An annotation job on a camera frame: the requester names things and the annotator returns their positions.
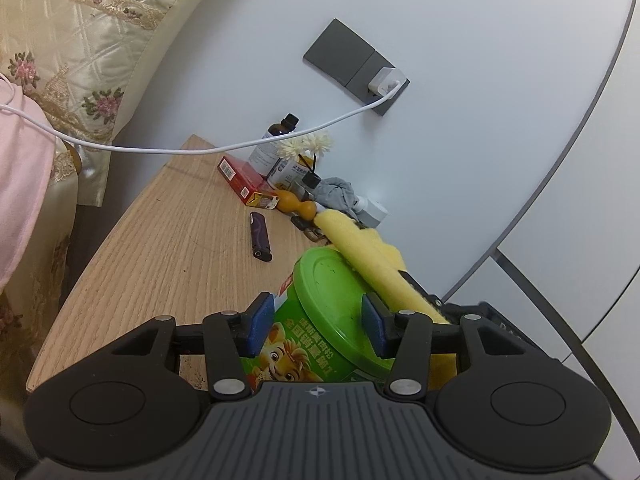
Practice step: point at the beige quilted headboard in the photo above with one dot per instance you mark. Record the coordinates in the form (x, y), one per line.
(85, 35)

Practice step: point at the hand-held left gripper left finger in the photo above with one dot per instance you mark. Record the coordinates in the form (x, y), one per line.
(261, 322)

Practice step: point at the orange gourd ornament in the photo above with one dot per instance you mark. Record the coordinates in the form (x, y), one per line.
(295, 205)

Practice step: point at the wooden nightstand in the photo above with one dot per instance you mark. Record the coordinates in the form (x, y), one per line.
(165, 260)

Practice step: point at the pink bed sheet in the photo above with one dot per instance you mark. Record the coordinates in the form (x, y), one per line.
(22, 190)

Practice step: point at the grey wall socket panel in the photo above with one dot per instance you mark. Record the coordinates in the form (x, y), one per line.
(340, 52)

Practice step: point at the white charger plug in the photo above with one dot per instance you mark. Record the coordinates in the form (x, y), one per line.
(384, 81)

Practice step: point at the grey crumpled cloth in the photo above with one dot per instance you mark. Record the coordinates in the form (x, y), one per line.
(337, 195)

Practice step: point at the purple lighter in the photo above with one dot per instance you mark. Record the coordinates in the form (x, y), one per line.
(260, 235)

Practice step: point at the white wardrobe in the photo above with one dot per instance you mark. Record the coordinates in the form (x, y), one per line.
(590, 210)

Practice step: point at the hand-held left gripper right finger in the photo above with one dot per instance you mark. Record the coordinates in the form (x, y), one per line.
(374, 325)

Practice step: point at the white round device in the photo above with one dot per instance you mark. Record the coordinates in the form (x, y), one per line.
(371, 211)

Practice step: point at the red flat box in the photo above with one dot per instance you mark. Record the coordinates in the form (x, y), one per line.
(245, 182)

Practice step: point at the small bottle with black cap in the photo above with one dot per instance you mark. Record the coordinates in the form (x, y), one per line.
(306, 185)

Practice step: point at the brown bottle with white label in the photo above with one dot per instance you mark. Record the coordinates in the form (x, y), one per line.
(270, 147)

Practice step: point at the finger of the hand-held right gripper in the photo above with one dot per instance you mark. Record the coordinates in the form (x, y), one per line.
(420, 292)

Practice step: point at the white medicine bottle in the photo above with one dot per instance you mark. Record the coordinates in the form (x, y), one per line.
(286, 174)

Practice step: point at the green lidded can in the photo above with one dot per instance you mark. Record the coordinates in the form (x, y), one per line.
(330, 300)

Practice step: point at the yellow cleaning cloth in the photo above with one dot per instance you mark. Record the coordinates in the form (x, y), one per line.
(367, 260)

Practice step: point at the white artificial flowers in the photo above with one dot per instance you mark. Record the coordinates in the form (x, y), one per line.
(305, 146)

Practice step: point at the beige lace bed skirt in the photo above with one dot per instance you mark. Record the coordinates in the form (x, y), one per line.
(47, 270)

